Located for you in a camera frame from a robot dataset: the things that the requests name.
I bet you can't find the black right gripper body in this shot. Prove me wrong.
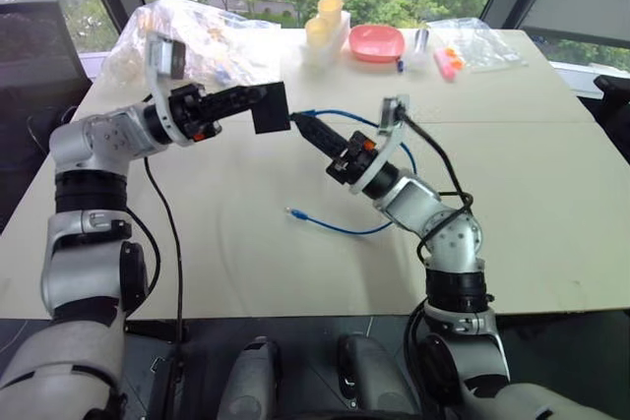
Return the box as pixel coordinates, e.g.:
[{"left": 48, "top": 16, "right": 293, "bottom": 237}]
[{"left": 326, "top": 130, "right": 381, "bottom": 186}]

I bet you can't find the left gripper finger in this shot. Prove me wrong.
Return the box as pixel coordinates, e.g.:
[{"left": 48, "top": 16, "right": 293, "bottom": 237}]
[
  {"left": 204, "top": 85, "right": 269, "bottom": 107},
  {"left": 197, "top": 102, "right": 257, "bottom": 126}
]

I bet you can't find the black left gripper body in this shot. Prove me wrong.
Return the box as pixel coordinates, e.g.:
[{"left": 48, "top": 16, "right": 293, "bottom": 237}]
[{"left": 167, "top": 83, "right": 222, "bottom": 142}]

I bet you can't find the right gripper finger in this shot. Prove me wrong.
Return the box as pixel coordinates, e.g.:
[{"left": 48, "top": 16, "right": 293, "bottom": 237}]
[
  {"left": 296, "top": 118, "right": 347, "bottom": 159},
  {"left": 300, "top": 113, "right": 356, "bottom": 150}
]

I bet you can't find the small black box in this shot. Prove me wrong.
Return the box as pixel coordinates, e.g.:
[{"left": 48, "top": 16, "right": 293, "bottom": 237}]
[{"left": 249, "top": 81, "right": 292, "bottom": 136}]

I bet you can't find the blue Ethernet cable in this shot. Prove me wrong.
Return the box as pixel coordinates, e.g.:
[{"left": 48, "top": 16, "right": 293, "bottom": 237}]
[{"left": 284, "top": 107, "right": 420, "bottom": 237}]

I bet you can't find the large clear plastic bag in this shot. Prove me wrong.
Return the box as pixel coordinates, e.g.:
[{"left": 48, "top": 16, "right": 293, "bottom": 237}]
[{"left": 99, "top": 0, "right": 283, "bottom": 90}]

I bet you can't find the pink plastic plate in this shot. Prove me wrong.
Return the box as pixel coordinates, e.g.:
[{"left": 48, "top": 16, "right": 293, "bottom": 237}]
[{"left": 348, "top": 24, "right": 407, "bottom": 64}]

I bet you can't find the yellow plastic cup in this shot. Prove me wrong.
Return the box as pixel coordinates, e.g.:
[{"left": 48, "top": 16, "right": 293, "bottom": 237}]
[
  {"left": 304, "top": 17, "right": 331, "bottom": 47},
  {"left": 316, "top": 0, "right": 345, "bottom": 29}
]

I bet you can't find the clear plastic cup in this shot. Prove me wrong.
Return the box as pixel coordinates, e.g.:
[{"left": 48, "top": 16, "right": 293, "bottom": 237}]
[{"left": 410, "top": 28, "right": 433, "bottom": 71}]

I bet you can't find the black office chair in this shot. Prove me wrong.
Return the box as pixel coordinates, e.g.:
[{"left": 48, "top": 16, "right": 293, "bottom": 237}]
[{"left": 0, "top": 0, "right": 95, "bottom": 235}]

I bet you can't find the flat clear plastic bag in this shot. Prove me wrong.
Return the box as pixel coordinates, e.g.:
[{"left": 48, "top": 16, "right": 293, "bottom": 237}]
[{"left": 426, "top": 18, "right": 531, "bottom": 73}]

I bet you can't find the dark rounded grey shape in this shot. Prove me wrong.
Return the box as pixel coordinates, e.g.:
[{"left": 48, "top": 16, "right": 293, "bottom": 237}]
[
  {"left": 336, "top": 333, "right": 420, "bottom": 420},
  {"left": 227, "top": 335, "right": 283, "bottom": 420}
]

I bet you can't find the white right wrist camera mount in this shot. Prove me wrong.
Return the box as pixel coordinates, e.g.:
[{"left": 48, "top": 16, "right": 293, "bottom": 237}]
[{"left": 349, "top": 92, "right": 411, "bottom": 196}]

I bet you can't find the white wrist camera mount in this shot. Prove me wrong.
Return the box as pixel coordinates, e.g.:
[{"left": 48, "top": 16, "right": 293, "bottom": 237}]
[
  {"left": 349, "top": 92, "right": 411, "bottom": 196},
  {"left": 145, "top": 32, "right": 222, "bottom": 149}
]

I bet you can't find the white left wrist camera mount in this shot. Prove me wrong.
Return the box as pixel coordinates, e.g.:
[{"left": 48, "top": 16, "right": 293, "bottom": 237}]
[{"left": 145, "top": 32, "right": 222, "bottom": 149}]

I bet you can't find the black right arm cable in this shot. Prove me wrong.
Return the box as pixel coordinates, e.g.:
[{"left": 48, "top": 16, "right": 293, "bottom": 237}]
[{"left": 396, "top": 107, "right": 476, "bottom": 264}]

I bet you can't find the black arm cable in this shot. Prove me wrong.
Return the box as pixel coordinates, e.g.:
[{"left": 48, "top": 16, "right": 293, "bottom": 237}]
[
  {"left": 396, "top": 107, "right": 476, "bottom": 264},
  {"left": 141, "top": 91, "right": 189, "bottom": 420}
]

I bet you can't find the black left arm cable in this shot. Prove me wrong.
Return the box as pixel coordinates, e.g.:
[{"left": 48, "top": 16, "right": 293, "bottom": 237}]
[{"left": 141, "top": 91, "right": 189, "bottom": 420}]

